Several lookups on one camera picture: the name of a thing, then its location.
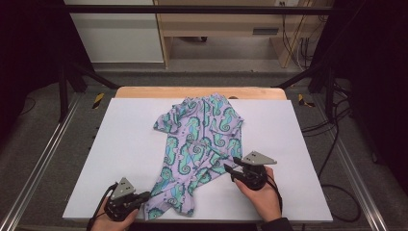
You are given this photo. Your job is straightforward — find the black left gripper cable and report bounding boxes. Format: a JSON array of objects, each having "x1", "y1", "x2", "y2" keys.
[{"x1": 86, "y1": 182, "x2": 119, "y2": 231}]

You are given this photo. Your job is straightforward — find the aluminium floor rail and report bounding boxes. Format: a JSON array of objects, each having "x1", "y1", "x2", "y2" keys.
[
  {"x1": 312, "y1": 92, "x2": 391, "y2": 231},
  {"x1": 0, "y1": 91, "x2": 83, "y2": 231}
]

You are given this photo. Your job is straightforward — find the light wooden table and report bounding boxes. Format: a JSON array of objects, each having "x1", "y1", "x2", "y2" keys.
[{"x1": 115, "y1": 86, "x2": 288, "y2": 101}]

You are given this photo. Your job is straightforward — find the black curtain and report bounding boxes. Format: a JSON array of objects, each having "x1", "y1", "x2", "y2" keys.
[
  {"x1": 0, "y1": 0, "x2": 94, "y2": 143},
  {"x1": 311, "y1": 0, "x2": 408, "y2": 189}
]

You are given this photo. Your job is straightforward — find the black metal crossbar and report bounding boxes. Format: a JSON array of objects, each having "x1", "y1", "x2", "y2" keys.
[{"x1": 62, "y1": 4, "x2": 346, "y2": 15}]

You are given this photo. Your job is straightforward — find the thin black floor cable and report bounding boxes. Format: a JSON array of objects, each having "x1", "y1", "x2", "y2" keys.
[{"x1": 17, "y1": 95, "x2": 38, "y2": 117}]

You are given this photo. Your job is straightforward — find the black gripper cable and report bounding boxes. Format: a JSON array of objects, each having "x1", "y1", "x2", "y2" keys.
[
  {"x1": 86, "y1": 182, "x2": 119, "y2": 231},
  {"x1": 265, "y1": 177, "x2": 362, "y2": 223}
]

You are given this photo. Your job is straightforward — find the white cabinet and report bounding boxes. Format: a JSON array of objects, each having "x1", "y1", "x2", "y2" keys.
[{"x1": 63, "y1": 0, "x2": 166, "y2": 64}]

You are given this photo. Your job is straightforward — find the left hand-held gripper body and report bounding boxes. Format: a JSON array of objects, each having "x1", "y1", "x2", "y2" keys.
[{"x1": 103, "y1": 176, "x2": 142, "y2": 222}]

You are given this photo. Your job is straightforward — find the purple seahorse print swimsuit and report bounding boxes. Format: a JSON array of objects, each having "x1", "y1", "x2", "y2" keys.
[{"x1": 142, "y1": 92, "x2": 245, "y2": 221}]

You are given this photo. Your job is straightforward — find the cables under wooden desk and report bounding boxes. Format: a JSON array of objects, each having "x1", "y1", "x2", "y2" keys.
[{"x1": 280, "y1": 2, "x2": 328, "y2": 71}]

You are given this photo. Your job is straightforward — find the black floor cable bundle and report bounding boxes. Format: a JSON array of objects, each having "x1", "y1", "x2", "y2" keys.
[{"x1": 300, "y1": 78, "x2": 354, "y2": 179}]

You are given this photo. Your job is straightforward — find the black metal stand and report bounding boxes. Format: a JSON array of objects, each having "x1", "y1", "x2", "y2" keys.
[
  {"x1": 57, "y1": 60, "x2": 121, "y2": 124},
  {"x1": 271, "y1": 60, "x2": 339, "y2": 123}
]

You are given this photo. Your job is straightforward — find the yellow black tape strip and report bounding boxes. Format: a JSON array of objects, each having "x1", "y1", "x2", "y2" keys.
[
  {"x1": 91, "y1": 92, "x2": 106, "y2": 110},
  {"x1": 296, "y1": 93, "x2": 317, "y2": 109}
]

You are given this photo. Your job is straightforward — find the person's dark clothing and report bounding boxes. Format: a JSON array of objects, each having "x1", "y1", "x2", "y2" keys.
[{"x1": 128, "y1": 222, "x2": 262, "y2": 231}]

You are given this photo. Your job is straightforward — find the light wooden desk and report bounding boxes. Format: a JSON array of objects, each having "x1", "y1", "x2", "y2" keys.
[{"x1": 153, "y1": 0, "x2": 335, "y2": 69}]

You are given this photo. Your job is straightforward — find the person's right hand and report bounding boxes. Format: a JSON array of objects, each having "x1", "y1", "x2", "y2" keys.
[{"x1": 233, "y1": 167, "x2": 283, "y2": 223}]

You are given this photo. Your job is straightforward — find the person's left hand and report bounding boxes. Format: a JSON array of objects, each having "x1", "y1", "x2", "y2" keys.
[{"x1": 90, "y1": 203, "x2": 140, "y2": 231}]

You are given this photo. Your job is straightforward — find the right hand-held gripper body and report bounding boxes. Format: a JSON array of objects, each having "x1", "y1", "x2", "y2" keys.
[{"x1": 231, "y1": 150, "x2": 278, "y2": 192}]

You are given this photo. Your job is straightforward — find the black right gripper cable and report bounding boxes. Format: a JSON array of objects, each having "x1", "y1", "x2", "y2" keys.
[{"x1": 265, "y1": 177, "x2": 362, "y2": 223}]

